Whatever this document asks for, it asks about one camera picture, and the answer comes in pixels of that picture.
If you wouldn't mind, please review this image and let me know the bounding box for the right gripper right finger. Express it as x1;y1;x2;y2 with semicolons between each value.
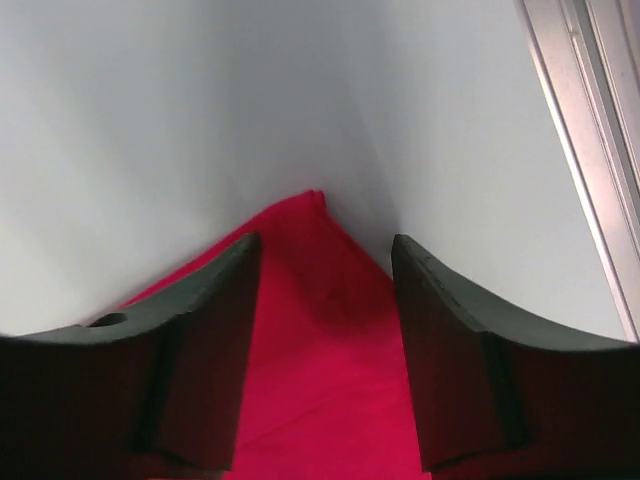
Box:
391;234;639;479

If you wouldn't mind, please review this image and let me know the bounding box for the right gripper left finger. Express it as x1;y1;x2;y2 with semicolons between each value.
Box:
1;234;262;479

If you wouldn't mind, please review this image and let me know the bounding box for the magenta red t shirt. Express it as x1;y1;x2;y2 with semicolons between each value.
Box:
119;188;426;480

